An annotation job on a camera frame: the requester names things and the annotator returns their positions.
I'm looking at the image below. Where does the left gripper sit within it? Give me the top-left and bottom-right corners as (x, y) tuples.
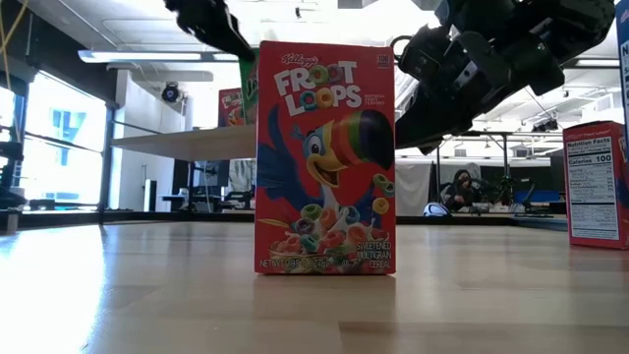
(164, 0), (257, 63)

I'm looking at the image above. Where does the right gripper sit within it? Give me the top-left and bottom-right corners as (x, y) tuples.
(395, 24), (566, 154)

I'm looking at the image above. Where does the green Apple Jacks cereal box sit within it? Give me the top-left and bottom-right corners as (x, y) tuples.
(239, 47), (260, 127)

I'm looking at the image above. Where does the red Froot Loops cereal box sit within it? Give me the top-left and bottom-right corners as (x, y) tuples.
(217, 87), (246, 129)
(254, 40), (397, 275)
(562, 120), (629, 251)

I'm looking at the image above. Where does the blue Frosted Flakes cereal box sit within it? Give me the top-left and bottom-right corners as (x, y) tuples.
(613, 0), (629, 148)

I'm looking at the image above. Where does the person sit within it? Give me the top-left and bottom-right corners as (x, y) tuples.
(441, 169), (481, 212)

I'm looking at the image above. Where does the background metal table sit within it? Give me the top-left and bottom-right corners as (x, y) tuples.
(434, 128), (564, 217)

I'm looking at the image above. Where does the white drape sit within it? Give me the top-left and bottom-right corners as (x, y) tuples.
(395, 162), (438, 217)

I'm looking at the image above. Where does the long ceiling light bar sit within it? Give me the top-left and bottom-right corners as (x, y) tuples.
(77, 48), (621, 69)

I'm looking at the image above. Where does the white and blue ball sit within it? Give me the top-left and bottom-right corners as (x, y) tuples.
(423, 201), (451, 218)

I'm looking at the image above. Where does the black background stand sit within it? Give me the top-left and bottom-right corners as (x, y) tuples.
(493, 176), (551, 217)

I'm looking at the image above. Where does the large bright window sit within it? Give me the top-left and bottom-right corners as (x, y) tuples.
(0, 68), (108, 213)

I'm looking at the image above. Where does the dark equipment by window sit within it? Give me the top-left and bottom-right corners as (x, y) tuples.
(0, 140), (26, 235)

